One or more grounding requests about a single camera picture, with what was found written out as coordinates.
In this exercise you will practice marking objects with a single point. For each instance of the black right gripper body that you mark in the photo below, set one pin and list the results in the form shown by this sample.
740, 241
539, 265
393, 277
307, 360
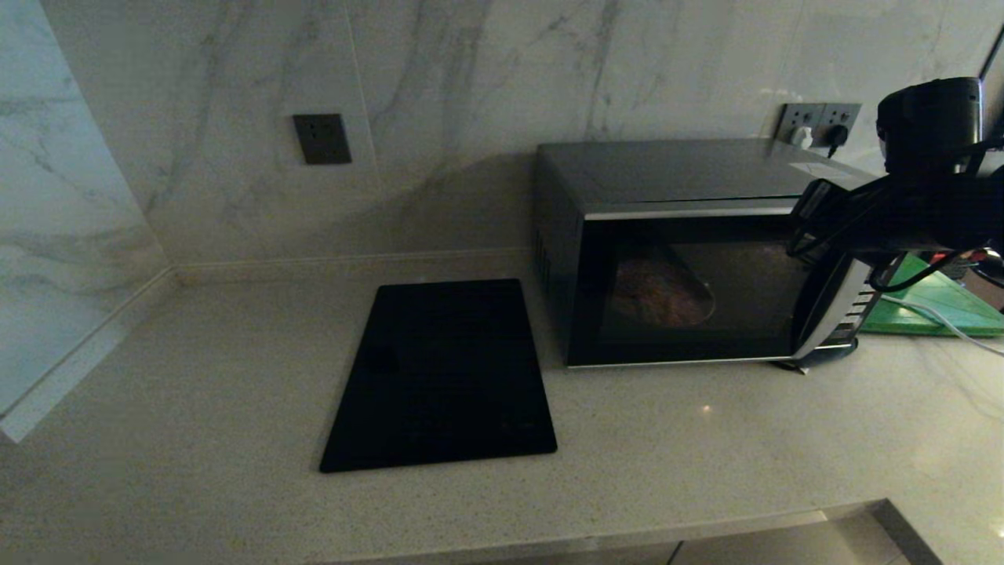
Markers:
820, 208

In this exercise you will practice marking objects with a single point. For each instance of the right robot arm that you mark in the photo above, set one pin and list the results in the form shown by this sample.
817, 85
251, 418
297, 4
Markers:
933, 157

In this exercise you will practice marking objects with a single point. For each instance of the white cabinet front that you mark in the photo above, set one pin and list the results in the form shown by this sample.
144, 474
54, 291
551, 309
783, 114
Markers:
784, 549

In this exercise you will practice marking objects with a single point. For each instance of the black power plug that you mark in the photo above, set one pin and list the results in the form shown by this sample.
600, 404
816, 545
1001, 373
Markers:
837, 138

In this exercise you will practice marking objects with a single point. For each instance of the dark single wall socket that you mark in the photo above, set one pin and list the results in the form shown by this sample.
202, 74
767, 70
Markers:
322, 139

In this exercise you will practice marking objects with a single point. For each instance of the green cutting board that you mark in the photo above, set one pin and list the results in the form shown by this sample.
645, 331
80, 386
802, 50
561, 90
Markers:
941, 302

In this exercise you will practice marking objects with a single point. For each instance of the double wall socket with plugs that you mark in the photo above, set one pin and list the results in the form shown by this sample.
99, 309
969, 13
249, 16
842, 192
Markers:
796, 116
843, 115

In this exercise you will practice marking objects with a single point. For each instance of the white power plug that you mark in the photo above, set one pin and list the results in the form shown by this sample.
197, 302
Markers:
801, 136

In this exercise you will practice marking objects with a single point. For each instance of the purple plate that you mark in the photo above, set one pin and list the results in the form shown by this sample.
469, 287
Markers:
663, 294

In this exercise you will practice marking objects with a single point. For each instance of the black glass microwave door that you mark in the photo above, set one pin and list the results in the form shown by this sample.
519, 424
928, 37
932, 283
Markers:
690, 298

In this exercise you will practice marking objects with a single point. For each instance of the black induction cooktop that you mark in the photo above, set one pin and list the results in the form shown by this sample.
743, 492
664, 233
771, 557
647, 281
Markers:
439, 377

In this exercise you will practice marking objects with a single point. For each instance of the silver black microwave oven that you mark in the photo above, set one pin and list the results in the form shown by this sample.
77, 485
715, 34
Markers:
674, 169

